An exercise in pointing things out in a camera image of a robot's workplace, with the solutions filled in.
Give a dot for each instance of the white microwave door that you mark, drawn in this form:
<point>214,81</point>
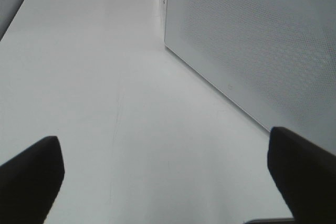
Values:
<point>262,40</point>

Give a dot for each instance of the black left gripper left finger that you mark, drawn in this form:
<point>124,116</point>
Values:
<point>31,181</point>

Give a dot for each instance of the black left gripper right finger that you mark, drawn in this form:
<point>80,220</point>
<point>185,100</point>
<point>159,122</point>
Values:
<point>304,175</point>

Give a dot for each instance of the white microwave oven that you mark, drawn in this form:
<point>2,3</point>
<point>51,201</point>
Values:
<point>262,37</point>

